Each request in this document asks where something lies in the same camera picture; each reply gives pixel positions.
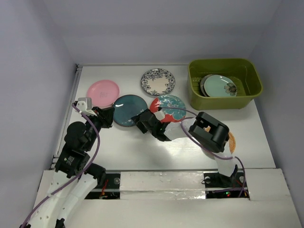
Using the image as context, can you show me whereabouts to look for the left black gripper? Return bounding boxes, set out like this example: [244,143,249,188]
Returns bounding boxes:
[83,105,115,150]

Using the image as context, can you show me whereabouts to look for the dark teal glazed plate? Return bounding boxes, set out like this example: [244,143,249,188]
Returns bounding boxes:
[113,95,148,127]

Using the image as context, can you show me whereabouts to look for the red teal flower plate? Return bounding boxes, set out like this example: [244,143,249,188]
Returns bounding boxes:
[150,95,186,123]

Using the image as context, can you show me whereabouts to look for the grey reindeer plate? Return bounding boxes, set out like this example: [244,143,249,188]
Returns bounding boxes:
[200,74,213,97]

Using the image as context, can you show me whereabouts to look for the mint green flower plate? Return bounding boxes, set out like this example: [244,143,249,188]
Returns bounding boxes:
[204,75,238,97]

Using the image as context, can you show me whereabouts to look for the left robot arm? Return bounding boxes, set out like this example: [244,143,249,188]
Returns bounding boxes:
[21,103,114,228]

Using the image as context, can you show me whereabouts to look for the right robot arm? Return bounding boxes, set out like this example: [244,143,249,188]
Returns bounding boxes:
[131,109,238,188]

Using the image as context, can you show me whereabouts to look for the green plastic bin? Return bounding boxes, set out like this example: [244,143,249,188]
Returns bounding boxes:
[187,58,263,110]

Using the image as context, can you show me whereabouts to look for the pink plastic plate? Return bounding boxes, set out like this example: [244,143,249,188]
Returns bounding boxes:
[86,80,120,107]

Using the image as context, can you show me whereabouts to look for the blue floral white plate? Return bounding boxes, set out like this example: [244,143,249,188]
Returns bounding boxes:
[141,68,176,96]

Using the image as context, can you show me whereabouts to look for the silver foil covered bar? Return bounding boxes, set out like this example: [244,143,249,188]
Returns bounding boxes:
[119,171,206,200]

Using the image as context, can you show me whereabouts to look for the orange woven round plate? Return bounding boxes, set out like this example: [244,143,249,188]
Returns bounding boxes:
[204,126,237,154]

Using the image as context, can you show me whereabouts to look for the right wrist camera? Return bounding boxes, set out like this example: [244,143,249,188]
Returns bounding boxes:
[153,110,165,121]

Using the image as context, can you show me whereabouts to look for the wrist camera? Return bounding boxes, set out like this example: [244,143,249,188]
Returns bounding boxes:
[75,97,95,116]
[153,110,165,121]

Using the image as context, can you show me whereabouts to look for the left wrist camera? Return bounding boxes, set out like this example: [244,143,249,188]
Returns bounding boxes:
[75,97,95,116]

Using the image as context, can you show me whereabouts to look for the aluminium table edge rail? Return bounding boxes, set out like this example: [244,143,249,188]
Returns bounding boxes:
[49,64,83,170]

